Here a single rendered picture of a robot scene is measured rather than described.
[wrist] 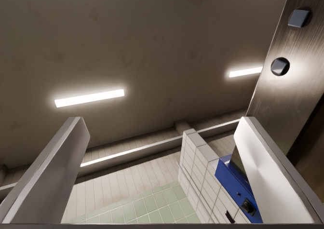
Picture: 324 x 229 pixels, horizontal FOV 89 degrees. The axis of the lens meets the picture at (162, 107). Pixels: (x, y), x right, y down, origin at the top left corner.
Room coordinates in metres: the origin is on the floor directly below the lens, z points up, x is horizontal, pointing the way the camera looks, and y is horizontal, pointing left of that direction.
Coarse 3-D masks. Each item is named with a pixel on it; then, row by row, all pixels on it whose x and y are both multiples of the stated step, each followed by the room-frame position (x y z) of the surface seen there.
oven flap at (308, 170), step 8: (320, 112) 0.58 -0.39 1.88; (320, 120) 0.59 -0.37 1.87; (312, 128) 0.63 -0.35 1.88; (320, 128) 0.61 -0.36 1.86; (304, 136) 0.66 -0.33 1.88; (312, 136) 0.64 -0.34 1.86; (320, 136) 0.63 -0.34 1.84; (304, 144) 0.68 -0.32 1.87; (312, 144) 0.66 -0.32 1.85; (320, 144) 0.64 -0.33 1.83; (296, 152) 0.73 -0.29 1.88; (304, 152) 0.70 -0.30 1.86; (312, 152) 0.68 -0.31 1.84; (320, 152) 0.66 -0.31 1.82; (296, 160) 0.74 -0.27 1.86; (304, 160) 0.72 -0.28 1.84; (312, 160) 0.69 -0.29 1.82; (320, 160) 0.67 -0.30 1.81; (296, 168) 0.76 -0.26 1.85; (304, 168) 0.73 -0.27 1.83; (312, 168) 0.71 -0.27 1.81; (320, 168) 0.69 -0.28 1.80; (304, 176) 0.75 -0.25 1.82; (312, 176) 0.73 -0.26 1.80; (320, 176) 0.70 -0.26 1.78; (312, 184) 0.74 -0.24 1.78; (320, 184) 0.72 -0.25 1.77; (320, 192) 0.74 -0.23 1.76
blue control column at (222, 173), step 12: (228, 156) 0.97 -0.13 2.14; (216, 168) 1.01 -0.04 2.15; (228, 168) 0.94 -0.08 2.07; (228, 180) 1.00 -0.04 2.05; (240, 180) 0.94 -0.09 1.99; (240, 192) 0.99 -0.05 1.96; (252, 192) 0.94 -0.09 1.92; (240, 204) 1.05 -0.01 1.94; (252, 204) 0.98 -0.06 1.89; (252, 216) 1.03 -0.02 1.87
